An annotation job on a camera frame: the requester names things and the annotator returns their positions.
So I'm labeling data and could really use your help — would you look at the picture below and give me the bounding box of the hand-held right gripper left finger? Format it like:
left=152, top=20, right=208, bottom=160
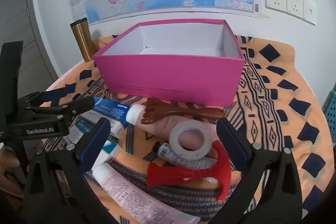
left=22, top=118, right=117, bottom=224

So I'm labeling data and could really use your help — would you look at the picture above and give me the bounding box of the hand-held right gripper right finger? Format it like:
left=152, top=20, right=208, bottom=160
left=207, top=118, right=303, bottom=224

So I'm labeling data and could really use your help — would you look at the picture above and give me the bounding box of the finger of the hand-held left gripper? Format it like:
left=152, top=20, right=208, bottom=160
left=26, top=96, right=96, bottom=120
left=18, top=83, right=77, bottom=107

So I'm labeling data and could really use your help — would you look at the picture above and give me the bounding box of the blue and white tube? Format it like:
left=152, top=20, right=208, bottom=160
left=93, top=97, right=146, bottom=126

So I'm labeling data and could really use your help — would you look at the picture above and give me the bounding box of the white tape roll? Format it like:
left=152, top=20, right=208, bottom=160
left=169, top=120, right=214, bottom=161

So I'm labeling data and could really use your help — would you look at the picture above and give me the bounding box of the brown wooden massager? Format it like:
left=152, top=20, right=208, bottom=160
left=140, top=98, right=227, bottom=125

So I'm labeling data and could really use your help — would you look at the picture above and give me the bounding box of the large pink tube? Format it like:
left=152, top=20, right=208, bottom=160
left=135, top=115, right=219, bottom=159

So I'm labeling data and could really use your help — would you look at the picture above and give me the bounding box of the red toy hammer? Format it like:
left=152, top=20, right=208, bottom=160
left=146, top=140, right=232, bottom=201

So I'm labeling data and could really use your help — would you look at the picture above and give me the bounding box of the pink cardboard box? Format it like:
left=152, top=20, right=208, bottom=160
left=93, top=19, right=245, bottom=107

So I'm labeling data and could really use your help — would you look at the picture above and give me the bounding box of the person's left hand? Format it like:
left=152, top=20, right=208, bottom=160
left=0, top=148, right=25, bottom=198

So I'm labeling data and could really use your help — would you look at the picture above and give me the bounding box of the white teal medicine box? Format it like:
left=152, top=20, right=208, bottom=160
left=98, top=139, right=122, bottom=162

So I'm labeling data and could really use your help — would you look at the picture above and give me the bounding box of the gold thermos bottle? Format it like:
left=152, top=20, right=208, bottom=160
left=70, top=18, right=100, bottom=62

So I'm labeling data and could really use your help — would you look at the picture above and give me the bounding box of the pink white printed tube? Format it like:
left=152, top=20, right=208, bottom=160
left=92, top=162, right=201, bottom=224

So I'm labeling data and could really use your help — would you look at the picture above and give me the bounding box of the small silver tube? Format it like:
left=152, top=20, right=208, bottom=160
left=157, top=142, right=218, bottom=170

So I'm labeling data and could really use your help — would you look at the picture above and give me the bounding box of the orange patterned blanket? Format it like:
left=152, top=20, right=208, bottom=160
left=43, top=35, right=331, bottom=224

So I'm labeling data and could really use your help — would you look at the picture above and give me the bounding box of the grey door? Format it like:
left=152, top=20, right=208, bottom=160
left=0, top=0, right=57, bottom=88

